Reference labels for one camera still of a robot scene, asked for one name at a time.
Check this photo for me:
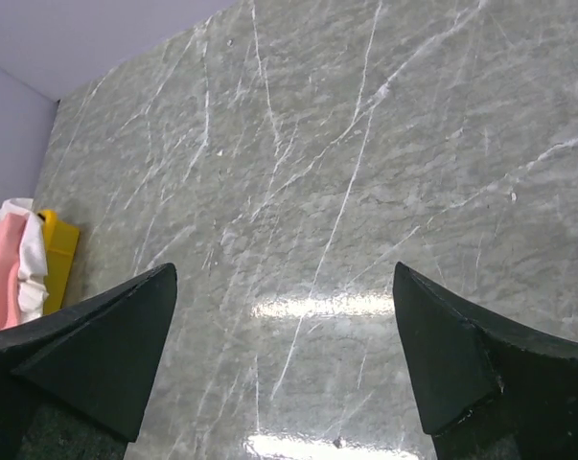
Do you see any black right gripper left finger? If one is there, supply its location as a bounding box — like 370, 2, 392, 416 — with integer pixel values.
0, 264, 177, 459

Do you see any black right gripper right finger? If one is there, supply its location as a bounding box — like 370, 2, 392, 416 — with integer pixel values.
393, 263, 578, 459

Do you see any pink t shirt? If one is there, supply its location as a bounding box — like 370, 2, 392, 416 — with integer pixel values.
0, 213, 26, 331

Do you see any white t shirt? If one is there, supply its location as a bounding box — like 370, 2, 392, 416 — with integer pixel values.
0, 197, 49, 323

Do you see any yellow plastic bin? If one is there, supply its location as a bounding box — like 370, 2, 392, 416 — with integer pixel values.
37, 209, 81, 315

